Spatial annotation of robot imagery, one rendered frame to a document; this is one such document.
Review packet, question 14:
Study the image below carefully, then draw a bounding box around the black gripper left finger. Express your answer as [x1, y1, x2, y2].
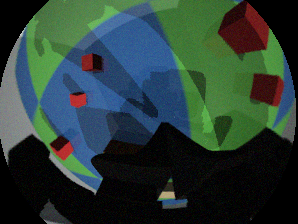
[90, 123, 176, 198]

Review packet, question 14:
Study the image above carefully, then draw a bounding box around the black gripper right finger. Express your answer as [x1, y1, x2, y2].
[165, 121, 254, 200]

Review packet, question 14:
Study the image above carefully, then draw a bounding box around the brown square block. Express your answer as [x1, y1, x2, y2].
[102, 140, 145, 155]

